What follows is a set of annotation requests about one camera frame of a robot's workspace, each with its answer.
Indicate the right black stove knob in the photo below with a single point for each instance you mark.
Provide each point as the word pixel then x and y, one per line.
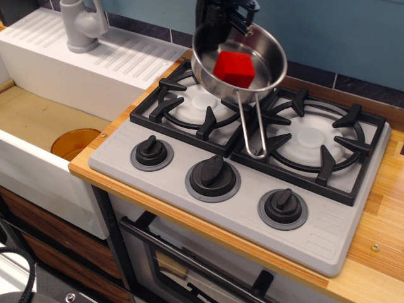
pixel 283 209

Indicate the black oven door handle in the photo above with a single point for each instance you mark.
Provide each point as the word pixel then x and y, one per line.
pixel 257 293

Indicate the black left burner grate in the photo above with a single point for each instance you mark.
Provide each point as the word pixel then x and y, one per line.
pixel 180 108

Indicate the red wooden cube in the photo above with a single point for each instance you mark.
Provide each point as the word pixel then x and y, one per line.
pixel 235 68

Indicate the black stove knob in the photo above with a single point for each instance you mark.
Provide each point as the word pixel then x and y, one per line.
pixel 283 209
pixel 213 180
pixel 151 155

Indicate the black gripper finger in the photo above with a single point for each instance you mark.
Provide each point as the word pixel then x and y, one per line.
pixel 200 13
pixel 217 26

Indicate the wooden drawer fronts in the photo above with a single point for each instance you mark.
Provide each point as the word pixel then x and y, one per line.
pixel 57 244

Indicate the left black stove knob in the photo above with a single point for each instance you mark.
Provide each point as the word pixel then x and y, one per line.
pixel 151 155

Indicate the white toy sink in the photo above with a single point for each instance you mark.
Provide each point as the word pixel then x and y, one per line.
pixel 47 91

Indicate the black burner grate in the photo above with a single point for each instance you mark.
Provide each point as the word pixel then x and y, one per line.
pixel 326 148
pixel 180 108

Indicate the stainless steel pan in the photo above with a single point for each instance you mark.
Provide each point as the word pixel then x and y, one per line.
pixel 269 62

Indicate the oven door with window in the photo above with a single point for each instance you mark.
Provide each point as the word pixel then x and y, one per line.
pixel 180 266

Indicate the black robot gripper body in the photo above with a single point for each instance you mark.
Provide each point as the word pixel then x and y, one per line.
pixel 240 13

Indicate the middle black stove knob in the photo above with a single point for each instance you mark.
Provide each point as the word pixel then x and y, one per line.
pixel 213 180

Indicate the grey toy faucet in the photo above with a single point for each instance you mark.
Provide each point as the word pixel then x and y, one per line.
pixel 83 28

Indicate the grey toy stove top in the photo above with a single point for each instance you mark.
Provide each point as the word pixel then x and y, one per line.
pixel 321 243

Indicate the black right burner grate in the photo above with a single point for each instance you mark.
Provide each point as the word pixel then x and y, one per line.
pixel 326 148

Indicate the orange translucent plate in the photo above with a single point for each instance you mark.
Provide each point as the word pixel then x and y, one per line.
pixel 70 144

